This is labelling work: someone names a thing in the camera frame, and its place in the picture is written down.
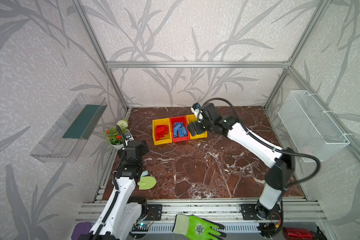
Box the yellow bin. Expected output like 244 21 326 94
186 115 208 140
153 118 173 146

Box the red bin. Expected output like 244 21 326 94
170 116 190 143

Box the blue lego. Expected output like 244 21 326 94
173 126 188 138
174 122 184 128

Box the blue lego top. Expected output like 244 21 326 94
174 122 184 128

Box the red lego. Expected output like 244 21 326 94
155 125 169 141

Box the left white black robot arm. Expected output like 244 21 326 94
79 140 149 240

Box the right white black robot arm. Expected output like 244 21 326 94
188 101 321 220

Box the light blue garden scoop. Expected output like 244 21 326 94
141 171 149 177

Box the potted flower plant white pot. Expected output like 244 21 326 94
104 119 134 150

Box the small green circuit board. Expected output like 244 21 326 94
132 223 150 232

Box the green work glove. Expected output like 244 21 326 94
173 214 227 240

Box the red metallic object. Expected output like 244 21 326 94
283 227 327 240

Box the green garden trowel wooden handle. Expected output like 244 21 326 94
138 176 157 191

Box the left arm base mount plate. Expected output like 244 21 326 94
144 204 163 221

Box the clear acrylic wall shelf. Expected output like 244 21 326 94
30 94 108 163

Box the purple brush pink handle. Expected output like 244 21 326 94
71 222 92 240

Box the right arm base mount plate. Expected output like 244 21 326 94
239 203 283 220

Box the white wire mesh basket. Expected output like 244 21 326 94
278 90 350 162

